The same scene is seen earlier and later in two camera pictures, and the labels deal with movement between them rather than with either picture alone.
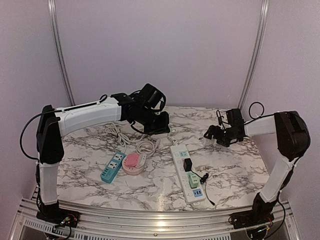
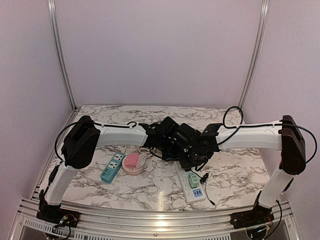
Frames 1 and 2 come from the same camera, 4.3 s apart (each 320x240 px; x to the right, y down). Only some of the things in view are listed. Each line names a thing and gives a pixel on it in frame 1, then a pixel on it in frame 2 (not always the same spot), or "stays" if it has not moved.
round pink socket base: [132, 170] stays
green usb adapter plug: [193, 180] stays
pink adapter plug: [132, 160] stays
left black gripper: [163, 128] to [174, 157]
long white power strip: [179, 153] stays
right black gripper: [216, 128] to [185, 164]
